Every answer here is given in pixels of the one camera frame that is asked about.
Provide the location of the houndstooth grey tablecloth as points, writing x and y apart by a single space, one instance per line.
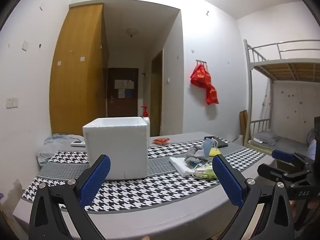
150 187

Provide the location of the metal bunk bed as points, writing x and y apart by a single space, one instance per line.
275 65

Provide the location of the wooden side door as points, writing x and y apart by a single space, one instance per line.
156 92

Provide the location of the dark brown door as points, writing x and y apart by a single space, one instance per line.
122 105

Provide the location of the ceiling lamp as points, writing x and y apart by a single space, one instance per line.
131 32

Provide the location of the blue paper notice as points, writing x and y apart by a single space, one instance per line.
128 93

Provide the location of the yellow mesh cloth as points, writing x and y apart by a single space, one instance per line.
214 152

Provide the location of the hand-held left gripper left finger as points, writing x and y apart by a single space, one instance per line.
96 180

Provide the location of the light blue cloth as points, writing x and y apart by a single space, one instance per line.
53 145

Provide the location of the white foam box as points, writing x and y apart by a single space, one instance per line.
115 150

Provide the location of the white remote control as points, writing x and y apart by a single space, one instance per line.
78 143

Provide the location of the grey tissue piece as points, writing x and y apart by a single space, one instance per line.
195 153

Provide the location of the white pump bottle red cap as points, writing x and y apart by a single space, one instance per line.
148 125

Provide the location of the wide white paper notice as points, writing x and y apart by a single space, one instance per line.
123 84

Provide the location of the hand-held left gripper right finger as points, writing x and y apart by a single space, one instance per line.
227 182

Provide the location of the grey folded cloth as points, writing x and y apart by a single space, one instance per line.
267 137

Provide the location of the black smartphone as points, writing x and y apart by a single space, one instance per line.
221 142

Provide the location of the blue face mask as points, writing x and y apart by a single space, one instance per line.
207 147

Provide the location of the small white paper notice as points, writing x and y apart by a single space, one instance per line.
121 93

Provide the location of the green white packet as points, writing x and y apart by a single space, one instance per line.
203 172

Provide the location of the wooden boards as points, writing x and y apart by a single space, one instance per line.
243 125

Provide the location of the red plastic bags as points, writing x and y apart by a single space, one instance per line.
202 78

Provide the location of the white wall cover plate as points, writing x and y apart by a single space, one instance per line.
25 45

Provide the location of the wooden wardrobe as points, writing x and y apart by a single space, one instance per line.
75 80

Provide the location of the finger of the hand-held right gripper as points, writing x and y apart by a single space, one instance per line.
271 171
282 155

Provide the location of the metal wall hook rack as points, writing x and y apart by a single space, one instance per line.
201 60

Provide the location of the red snack packet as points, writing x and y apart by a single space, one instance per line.
161 141

